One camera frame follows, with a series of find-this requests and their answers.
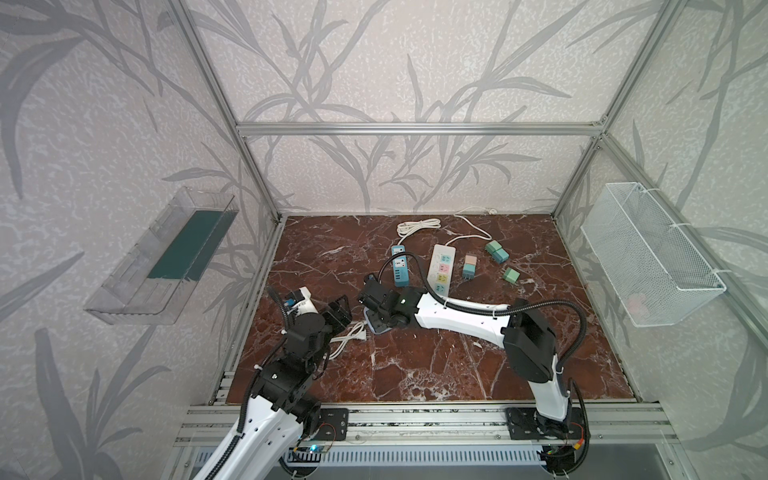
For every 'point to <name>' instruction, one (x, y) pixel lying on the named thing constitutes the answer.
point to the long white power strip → (442, 269)
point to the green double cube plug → (496, 251)
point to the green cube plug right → (511, 275)
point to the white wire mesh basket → (654, 272)
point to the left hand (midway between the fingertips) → (346, 294)
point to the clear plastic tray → (151, 284)
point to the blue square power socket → (378, 321)
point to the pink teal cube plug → (469, 267)
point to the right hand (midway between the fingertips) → (378, 304)
